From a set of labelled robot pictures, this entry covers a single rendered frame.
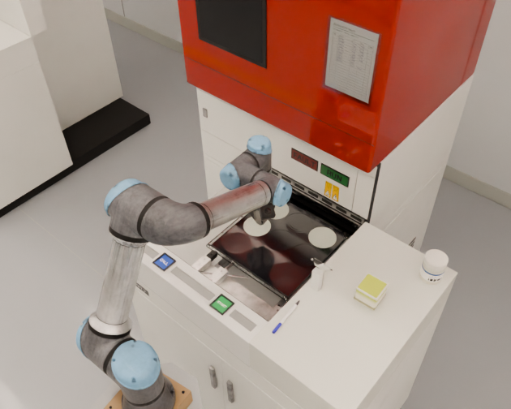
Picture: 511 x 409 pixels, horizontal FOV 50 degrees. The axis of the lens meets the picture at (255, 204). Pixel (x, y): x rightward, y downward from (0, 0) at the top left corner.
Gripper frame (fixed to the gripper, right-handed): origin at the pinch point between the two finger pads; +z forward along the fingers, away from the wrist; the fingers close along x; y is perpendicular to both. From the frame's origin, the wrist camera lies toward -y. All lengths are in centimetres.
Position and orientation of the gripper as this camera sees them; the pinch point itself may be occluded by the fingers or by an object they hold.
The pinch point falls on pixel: (262, 223)
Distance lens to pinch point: 193.0
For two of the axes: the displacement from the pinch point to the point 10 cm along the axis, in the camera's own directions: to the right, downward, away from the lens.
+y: -2.9, -6.8, 6.7
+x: -9.6, 2.1, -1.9
